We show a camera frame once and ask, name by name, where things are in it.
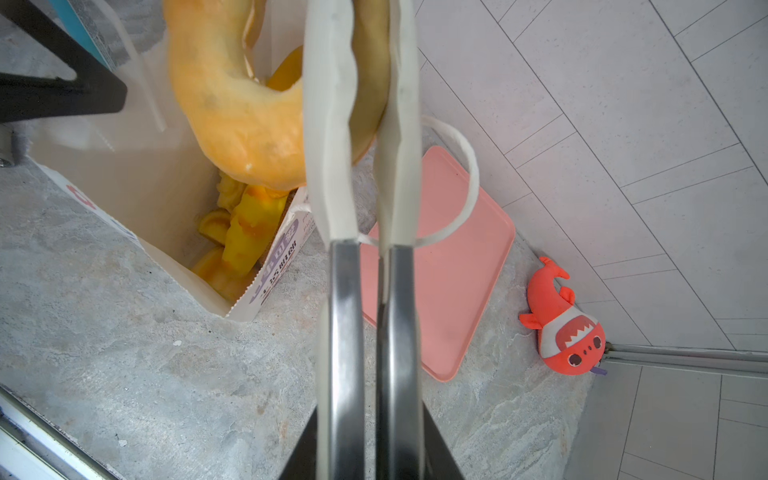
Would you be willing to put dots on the croissant bread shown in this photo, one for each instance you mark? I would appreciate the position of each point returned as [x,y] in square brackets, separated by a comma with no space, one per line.
[288,72]

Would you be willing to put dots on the red shark plush toy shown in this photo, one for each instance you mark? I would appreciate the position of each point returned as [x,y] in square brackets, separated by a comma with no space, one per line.
[569,341]

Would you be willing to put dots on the white printed paper bag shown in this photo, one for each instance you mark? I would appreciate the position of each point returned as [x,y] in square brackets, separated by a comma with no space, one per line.
[143,170]

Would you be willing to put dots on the ring donut bread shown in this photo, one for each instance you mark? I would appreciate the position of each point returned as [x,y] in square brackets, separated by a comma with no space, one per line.
[249,131]

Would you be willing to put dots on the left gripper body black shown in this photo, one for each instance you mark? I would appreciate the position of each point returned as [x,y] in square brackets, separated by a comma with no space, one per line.
[94,90]

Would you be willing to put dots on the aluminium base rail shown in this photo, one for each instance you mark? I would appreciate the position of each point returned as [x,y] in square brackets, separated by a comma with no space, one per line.
[33,448]

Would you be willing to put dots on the spiral twisted bread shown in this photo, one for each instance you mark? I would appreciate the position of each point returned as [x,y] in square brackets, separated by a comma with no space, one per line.
[214,227]

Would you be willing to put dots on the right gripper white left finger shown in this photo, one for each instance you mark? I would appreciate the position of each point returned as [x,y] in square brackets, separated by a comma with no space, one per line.
[330,87]

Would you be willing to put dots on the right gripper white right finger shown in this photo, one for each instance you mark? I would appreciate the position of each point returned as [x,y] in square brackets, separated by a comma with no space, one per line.
[400,445]

